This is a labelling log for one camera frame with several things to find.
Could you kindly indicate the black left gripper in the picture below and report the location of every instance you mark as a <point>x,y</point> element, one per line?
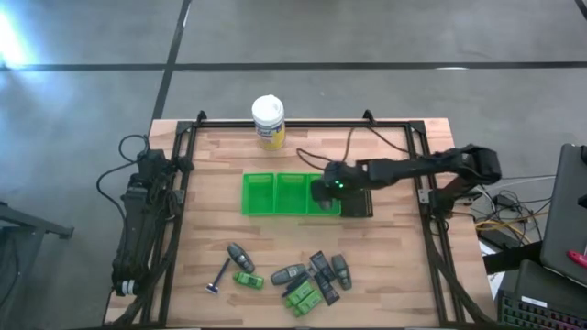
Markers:
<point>129,253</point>

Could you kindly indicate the grey laptop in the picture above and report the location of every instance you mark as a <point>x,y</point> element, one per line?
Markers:
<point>564,211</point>

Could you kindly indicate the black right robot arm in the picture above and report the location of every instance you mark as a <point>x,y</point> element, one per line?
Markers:
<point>413,167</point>

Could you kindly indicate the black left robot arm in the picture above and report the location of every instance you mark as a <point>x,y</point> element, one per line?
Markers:
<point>137,215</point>

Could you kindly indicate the green travel shampoo bottle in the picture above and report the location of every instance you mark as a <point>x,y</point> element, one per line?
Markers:
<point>248,280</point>
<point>308,303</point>
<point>300,292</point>

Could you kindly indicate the backlit keyboard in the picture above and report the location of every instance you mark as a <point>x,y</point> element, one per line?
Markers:
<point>541,316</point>

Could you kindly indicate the black aluminium table frame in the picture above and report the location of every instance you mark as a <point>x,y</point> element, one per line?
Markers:
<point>298,124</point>

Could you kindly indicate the dark blue razor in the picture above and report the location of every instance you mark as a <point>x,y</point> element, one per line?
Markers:
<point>295,284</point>

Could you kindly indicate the red tool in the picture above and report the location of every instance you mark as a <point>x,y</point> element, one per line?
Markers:
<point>578,259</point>

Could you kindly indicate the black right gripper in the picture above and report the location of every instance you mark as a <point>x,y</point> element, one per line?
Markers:
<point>344,179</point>

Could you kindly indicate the yellow white wipes canister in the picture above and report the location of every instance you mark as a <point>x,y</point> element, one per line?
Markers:
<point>268,124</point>

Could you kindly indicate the dark side table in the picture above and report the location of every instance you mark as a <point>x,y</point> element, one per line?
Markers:
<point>27,224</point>

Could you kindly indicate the black box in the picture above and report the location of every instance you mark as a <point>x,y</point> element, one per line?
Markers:
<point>511,259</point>

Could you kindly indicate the black toiletry sachet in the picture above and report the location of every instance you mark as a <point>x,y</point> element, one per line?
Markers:
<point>322,266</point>
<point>328,289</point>

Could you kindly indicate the black plastic basket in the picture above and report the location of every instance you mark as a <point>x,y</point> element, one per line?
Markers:
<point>357,208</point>

